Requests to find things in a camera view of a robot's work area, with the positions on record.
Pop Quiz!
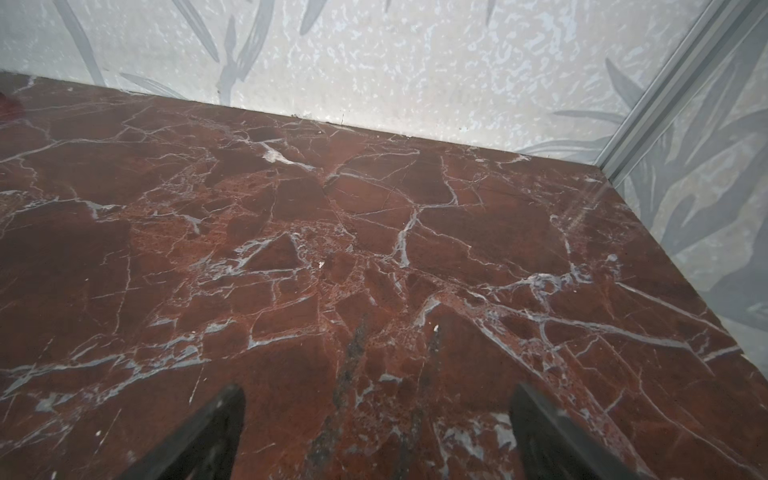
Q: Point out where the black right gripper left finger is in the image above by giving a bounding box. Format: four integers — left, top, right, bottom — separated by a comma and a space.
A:
119, 384, 246, 480

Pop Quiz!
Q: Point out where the aluminium frame post right rear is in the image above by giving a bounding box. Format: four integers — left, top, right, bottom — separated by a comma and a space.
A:
596, 0, 767, 185

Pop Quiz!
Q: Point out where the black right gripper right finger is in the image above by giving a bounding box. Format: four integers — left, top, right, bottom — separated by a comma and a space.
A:
509, 383, 639, 480

